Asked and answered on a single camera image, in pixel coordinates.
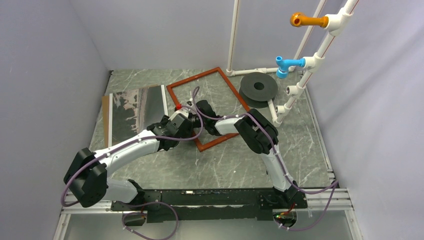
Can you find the orange wooden picture frame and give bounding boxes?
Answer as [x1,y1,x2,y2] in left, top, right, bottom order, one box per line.
[166,67,250,152]

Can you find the landscape photo print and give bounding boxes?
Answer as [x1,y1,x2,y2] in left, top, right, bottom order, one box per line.
[108,84,169,148]

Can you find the brown frame backing board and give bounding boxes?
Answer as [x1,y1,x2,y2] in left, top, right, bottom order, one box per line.
[101,85,160,148]

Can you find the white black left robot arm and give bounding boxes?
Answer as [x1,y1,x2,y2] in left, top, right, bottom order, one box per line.
[63,113,203,210]

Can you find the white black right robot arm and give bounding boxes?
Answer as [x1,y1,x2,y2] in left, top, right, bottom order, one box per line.
[196,100,298,208]

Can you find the black filament spool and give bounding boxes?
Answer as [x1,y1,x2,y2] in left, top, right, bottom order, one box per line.
[238,72,279,109]

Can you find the blue pipe peg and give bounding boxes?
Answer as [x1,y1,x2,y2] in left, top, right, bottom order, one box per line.
[275,56,306,79]

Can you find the orange pipe peg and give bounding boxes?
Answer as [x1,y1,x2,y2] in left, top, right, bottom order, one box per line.
[289,12,329,28]

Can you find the white pvc pipe rack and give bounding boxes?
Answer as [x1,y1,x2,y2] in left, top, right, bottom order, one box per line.
[225,0,359,127]

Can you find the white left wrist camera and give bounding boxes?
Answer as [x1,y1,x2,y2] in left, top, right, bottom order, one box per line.
[169,107,190,122]

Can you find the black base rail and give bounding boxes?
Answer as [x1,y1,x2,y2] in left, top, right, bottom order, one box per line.
[110,187,308,223]

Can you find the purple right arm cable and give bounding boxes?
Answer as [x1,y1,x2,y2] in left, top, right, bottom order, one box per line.
[190,86,340,233]

